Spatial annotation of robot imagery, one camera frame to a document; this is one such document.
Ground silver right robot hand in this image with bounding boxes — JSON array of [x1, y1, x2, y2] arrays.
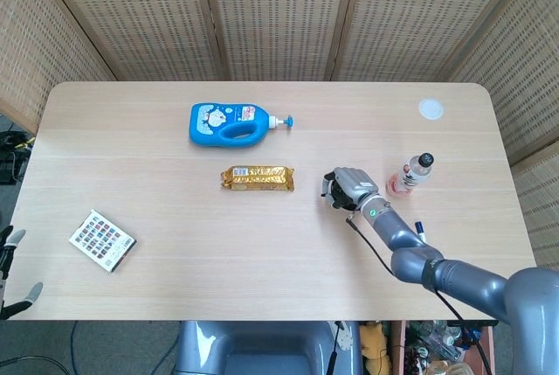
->
[[321, 166, 380, 211]]

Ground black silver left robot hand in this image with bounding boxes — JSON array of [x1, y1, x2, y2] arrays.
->
[[0, 225, 45, 320]]

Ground clear drink bottle black cap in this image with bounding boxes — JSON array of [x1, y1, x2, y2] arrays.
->
[[385, 152, 436, 198]]

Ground blue pump detergent bottle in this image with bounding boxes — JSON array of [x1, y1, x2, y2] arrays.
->
[[188, 102, 295, 149]]

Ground black floor equipment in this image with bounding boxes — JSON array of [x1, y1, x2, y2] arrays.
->
[[0, 129, 37, 186]]

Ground colourful printed card box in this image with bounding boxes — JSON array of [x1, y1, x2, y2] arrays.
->
[[68, 209, 138, 274]]

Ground gold cookie package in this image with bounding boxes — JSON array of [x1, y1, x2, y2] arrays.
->
[[218, 165, 296, 193]]

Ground white plastic cup lid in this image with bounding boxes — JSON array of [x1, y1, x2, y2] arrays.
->
[[418, 98, 446, 121]]

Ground yellow plush toy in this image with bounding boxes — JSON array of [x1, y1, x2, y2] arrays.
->
[[360, 321, 393, 375]]

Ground brown wooden crate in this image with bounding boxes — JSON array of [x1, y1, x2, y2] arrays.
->
[[390, 320, 497, 375]]

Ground woven bamboo folding screen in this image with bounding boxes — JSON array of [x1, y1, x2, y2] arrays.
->
[[0, 0, 559, 271]]

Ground grey robot torso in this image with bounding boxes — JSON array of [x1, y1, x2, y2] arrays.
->
[[174, 320, 363, 375]]

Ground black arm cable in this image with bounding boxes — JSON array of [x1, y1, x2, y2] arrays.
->
[[345, 216, 487, 375]]

